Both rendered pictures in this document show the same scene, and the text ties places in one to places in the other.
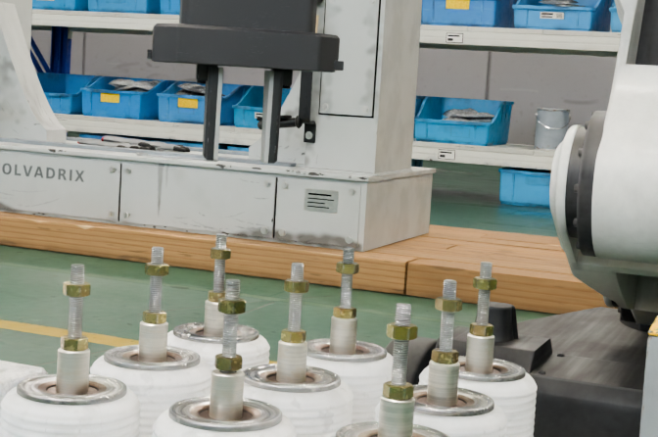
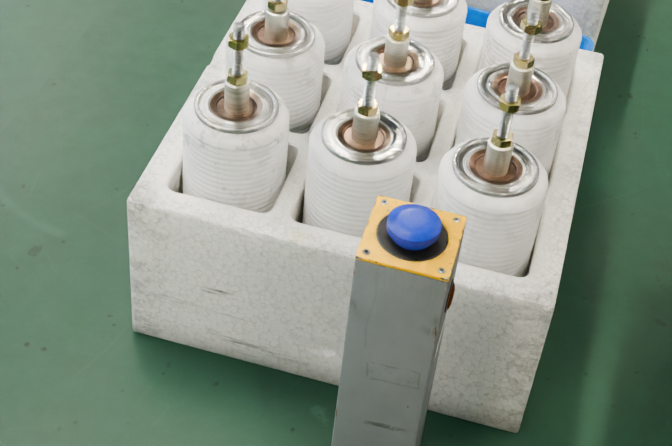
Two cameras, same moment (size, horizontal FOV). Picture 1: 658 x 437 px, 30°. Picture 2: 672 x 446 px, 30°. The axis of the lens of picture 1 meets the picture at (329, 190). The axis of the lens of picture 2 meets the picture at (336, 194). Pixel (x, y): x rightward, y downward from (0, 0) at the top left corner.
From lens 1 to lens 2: 1.28 m
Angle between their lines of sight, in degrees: 81
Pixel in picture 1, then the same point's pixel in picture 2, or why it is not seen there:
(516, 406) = (453, 203)
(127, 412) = (293, 1)
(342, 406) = not seen: hidden behind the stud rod
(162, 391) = (378, 14)
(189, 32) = not seen: outside the picture
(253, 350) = (512, 46)
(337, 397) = not seen: hidden behind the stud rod
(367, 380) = (474, 114)
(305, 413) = (347, 80)
